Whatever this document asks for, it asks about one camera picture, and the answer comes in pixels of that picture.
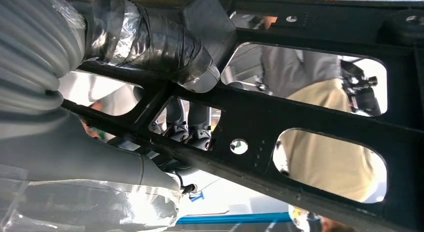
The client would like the blue metal shelf rack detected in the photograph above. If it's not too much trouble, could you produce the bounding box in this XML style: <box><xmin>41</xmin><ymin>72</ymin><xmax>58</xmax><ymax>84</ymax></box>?
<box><xmin>175</xmin><ymin>211</ymin><xmax>293</xmax><ymax>225</ymax></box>

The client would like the person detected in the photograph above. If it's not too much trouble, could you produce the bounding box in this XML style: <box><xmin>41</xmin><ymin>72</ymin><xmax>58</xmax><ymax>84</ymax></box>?
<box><xmin>287</xmin><ymin>203</ymin><xmax>357</xmax><ymax>232</ymax></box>
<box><xmin>228</xmin><ymin>0</ymin><xmax>388</xmax><ymax>204</ymax></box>

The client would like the black machine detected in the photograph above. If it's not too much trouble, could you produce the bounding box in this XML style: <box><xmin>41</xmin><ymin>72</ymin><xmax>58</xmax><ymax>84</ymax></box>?
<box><xmin>340</xmin><ymin>59</ymin><xmax>382</xmax><ymax>116</ymax></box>

